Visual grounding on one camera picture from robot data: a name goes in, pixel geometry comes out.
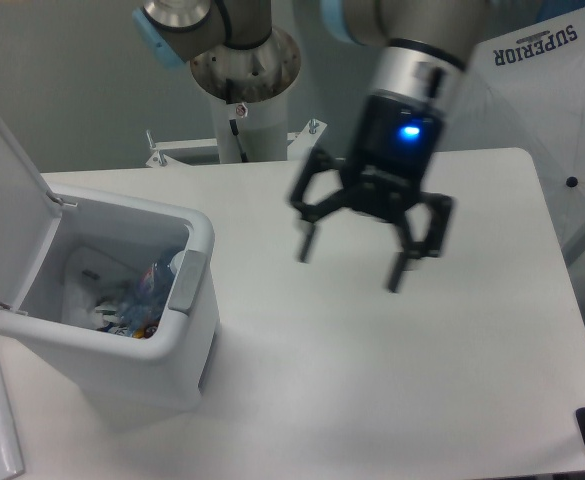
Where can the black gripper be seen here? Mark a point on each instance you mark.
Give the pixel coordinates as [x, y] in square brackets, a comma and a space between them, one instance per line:
[392, 150]

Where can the crushed clear plastic bottle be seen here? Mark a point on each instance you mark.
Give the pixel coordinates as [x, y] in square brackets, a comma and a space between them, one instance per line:
[144, 301]

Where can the white plastic bag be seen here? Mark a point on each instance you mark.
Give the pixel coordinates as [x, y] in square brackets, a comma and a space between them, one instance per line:
[93, 285]

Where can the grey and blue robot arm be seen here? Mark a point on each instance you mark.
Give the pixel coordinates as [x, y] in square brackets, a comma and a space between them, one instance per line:
[426, 47]

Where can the white trash can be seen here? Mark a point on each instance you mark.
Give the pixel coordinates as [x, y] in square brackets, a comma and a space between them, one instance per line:
[166, 370]

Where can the white trash can lid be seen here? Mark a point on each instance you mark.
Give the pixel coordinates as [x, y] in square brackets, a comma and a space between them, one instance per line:
[30, 215]

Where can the blue yellow snack packet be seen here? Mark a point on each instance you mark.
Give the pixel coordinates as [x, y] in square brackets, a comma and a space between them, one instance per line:
[126, 331]

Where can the white metal base bracket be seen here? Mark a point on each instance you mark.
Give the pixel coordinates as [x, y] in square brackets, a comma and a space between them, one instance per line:
[207, 151]

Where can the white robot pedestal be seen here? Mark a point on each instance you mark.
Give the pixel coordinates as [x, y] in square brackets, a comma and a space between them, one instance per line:
[248, 90]

